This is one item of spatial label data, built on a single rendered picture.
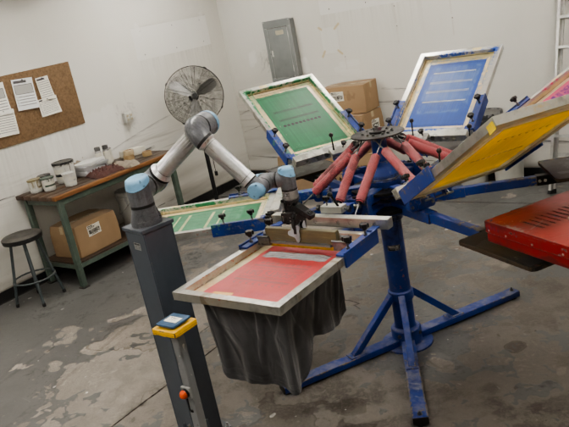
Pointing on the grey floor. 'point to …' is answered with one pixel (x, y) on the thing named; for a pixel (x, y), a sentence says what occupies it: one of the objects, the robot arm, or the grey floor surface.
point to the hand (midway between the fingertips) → (301, 238)
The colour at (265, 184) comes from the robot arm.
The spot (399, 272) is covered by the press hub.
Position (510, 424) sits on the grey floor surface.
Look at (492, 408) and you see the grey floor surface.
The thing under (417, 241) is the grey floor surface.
